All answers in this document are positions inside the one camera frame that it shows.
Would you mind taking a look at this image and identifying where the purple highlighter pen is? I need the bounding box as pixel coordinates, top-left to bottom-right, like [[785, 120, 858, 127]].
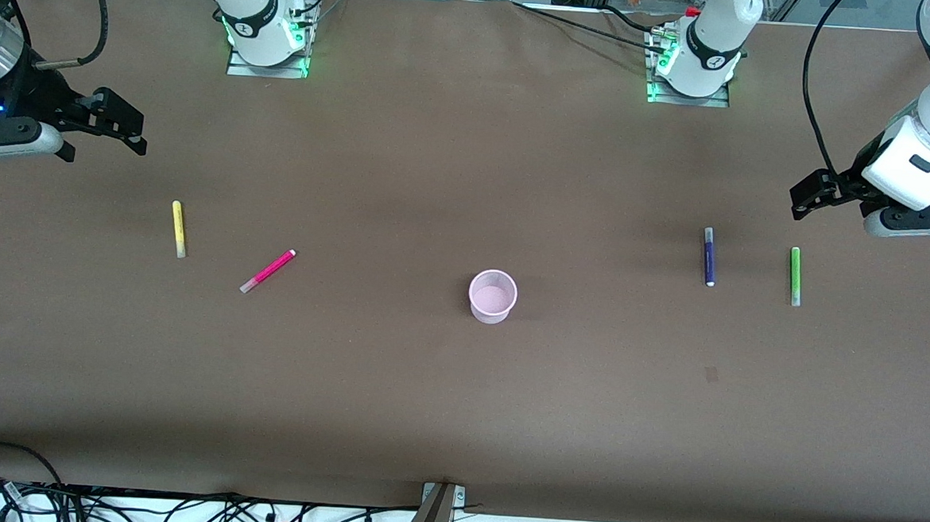
[[700, 226, 719, 288]]

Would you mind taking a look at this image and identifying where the pink highlighter pen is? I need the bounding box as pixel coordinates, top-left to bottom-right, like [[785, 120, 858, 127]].
[[239, 246, 297, 296]]

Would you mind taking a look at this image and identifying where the pink pen holder cup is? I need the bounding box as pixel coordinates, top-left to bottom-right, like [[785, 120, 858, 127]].
[[467, 268, 520, 327]]

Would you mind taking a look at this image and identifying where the green highlighter pen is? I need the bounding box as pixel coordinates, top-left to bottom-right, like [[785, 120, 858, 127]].
[[787, 246, 804, 308]]

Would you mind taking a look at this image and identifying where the yellow highlighter pen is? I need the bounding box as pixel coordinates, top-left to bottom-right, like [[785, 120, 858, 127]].
[[169, 199, 190, 260]]

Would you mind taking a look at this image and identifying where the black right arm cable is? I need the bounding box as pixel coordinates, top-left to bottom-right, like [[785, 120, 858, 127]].
[[0, 0, 111, 75]]

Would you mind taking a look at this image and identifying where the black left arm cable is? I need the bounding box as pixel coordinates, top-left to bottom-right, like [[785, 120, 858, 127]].
[[796, 0, 855, 183]]

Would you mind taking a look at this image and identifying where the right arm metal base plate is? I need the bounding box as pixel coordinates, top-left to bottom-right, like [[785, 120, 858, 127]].
[[226, 6, 314, 81]]

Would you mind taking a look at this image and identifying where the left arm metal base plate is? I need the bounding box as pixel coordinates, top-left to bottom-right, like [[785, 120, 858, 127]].
[[643, 28, 735, 110]]

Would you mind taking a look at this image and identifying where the black cable to arm base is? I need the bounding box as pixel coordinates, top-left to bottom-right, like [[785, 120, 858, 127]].
[[602, 4, 672, 36], [511, 0, 664, 48]]

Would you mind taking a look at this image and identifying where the black looped floor cable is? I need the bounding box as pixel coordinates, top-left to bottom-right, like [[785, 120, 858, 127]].
[[0, 441, 68, 505]]

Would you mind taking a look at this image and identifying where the grey metal table edge bracket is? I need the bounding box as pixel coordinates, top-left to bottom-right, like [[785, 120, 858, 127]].
[[400, 480, 467, 522]]

